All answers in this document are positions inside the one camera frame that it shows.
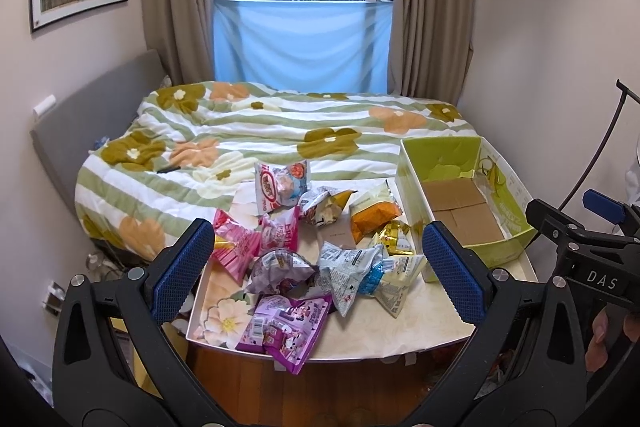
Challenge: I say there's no purple snack packet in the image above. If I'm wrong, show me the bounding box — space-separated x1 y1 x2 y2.
235 295 292 355

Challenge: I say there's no white blue printed snack bag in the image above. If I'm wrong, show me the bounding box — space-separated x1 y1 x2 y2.
358 255 426 319

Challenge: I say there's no pink striped snack bag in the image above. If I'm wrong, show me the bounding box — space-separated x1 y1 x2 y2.
213 209 260 285

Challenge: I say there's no magenta snack packet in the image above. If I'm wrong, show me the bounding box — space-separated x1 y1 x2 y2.
262 295 332 375

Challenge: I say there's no dark silver bag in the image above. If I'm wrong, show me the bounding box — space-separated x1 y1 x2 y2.
245 248 317 295

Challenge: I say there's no pink white snack bag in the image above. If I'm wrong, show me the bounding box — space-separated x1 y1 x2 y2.
258 206 299 255

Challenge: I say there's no pale green printed snack bag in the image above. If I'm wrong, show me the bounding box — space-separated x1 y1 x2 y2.
316 242 386 317

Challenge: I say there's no orange cream cake packet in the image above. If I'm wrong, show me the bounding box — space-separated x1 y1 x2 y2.
349 181 402 244

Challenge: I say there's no shrimp flakes snack bag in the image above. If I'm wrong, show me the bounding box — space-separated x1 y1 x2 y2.
255 159 311 216

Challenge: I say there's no beige snack packet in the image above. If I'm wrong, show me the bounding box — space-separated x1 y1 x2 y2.
318 212 356 249

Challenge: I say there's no yellow white snack bag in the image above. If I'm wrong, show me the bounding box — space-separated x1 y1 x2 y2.
298 186 354 228

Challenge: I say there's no person's right hand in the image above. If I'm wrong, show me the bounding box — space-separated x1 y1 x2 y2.
584 308 640 374

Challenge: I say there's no green cardboard box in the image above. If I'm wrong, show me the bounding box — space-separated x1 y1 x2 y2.
395 136 537 282

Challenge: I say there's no gold foil snack packet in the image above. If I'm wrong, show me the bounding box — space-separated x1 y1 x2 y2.
369 220 416 256

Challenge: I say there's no floral striped green quilt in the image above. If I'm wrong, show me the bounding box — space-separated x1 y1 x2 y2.
75 81 474 260

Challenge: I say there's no grey upholstered headboard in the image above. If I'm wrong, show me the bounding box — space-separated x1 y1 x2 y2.
30 50 166 215

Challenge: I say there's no right beige curtain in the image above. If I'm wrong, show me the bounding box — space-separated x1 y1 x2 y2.
387 0 475 104

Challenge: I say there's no blue cloth under window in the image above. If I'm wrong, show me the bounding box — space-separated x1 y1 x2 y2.
213 0 393 94

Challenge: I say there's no black cable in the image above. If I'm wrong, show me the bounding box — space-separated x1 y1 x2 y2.
558 79 640 212

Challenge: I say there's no white wall switch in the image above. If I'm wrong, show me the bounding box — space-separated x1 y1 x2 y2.
32 94 58 120

